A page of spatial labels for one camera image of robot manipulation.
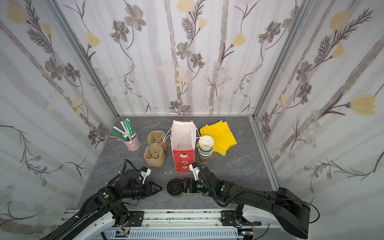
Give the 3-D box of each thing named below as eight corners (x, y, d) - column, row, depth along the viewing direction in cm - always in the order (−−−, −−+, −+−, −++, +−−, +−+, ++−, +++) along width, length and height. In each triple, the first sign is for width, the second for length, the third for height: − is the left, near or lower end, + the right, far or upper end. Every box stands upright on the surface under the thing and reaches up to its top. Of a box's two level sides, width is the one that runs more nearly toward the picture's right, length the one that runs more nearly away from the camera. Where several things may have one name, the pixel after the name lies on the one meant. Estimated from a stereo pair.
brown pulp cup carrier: (147, 169, 93) (141, 159, 83) (153, 141, 107) (148, 130, 96) (164, 169, 93) (160, 159, 83) (167, 142, 107) (165, 130, 96)
